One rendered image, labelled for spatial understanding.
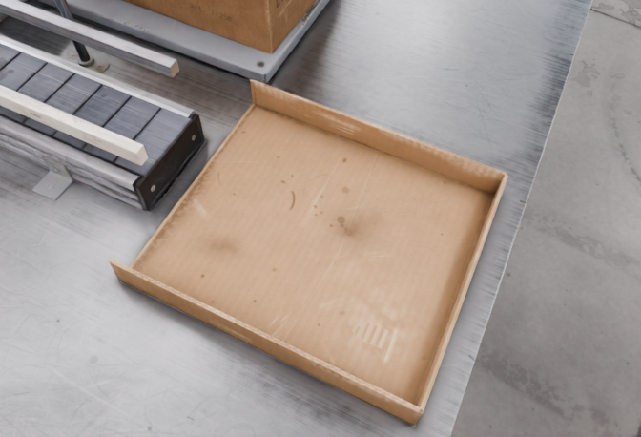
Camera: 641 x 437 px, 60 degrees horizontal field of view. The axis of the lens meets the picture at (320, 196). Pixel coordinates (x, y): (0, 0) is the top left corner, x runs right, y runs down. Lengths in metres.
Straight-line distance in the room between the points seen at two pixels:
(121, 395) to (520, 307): 1.17
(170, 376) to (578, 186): 1.46
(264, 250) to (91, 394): 0.20
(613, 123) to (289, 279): 1.60
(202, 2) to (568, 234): 1.25
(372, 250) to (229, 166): 0.18
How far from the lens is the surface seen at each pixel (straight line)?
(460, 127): 0.68
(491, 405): 1.42
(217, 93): 0.70
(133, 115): 0.63
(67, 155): 0.62
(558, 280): 1.61
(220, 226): 0.58
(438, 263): 0.56
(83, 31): 0.61
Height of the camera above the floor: 1.32
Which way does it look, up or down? 56 degrees down
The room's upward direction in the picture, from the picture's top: 2 degrees clockwise
